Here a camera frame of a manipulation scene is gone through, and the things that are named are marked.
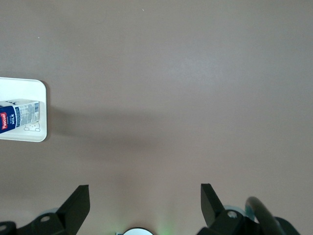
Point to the blue white milk carton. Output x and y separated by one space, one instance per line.
14 117

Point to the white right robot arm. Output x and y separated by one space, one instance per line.
138 232

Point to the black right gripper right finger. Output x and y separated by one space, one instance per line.
212 210

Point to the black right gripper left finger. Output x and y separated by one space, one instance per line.
71 215

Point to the cream rabbit print tray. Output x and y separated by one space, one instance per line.
24 88

